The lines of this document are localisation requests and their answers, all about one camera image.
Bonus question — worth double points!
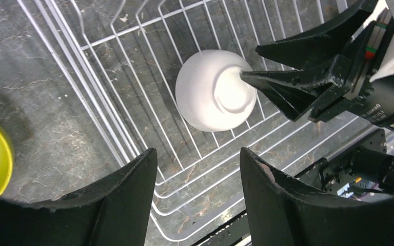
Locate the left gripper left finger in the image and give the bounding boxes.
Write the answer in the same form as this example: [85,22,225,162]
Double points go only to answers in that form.
[0,148,157,245]

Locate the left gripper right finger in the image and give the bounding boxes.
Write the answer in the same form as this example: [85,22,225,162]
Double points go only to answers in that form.
[240,147,394,245]

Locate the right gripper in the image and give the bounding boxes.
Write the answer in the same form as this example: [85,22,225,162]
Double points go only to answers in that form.
[241,1,394,131]

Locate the plain white bowl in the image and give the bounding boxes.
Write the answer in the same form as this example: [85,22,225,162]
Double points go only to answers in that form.
[175,50,257,132]

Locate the white wire dish rack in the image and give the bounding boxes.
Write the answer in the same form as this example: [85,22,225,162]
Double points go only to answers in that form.
[19,1,373,245]

